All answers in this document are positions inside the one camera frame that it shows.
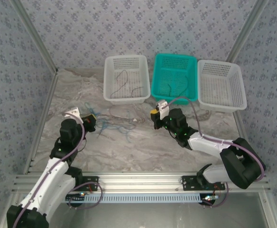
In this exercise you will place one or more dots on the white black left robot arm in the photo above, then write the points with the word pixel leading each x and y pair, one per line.
pixel 58 180

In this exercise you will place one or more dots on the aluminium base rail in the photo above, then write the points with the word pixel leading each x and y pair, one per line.
pixel 141 183

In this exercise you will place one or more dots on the aluminium frame post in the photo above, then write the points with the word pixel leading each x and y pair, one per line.
pixel 246 31
pixel 35 33

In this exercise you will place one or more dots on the teal perforated plastic basket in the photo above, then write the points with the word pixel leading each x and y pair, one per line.
pixel 162 71

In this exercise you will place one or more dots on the white perforated plastic basket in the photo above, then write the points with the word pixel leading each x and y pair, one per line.
pixel 221 85
pixel 143 71

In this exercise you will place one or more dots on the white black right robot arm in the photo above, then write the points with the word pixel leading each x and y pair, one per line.
pixel 205 148

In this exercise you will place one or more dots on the aluminium side rail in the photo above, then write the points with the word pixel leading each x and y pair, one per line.
pixel 240 126
pixel 46 107

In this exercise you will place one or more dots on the small LED controller board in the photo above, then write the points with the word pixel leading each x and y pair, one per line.
pixel 209 197
pixel 76 197

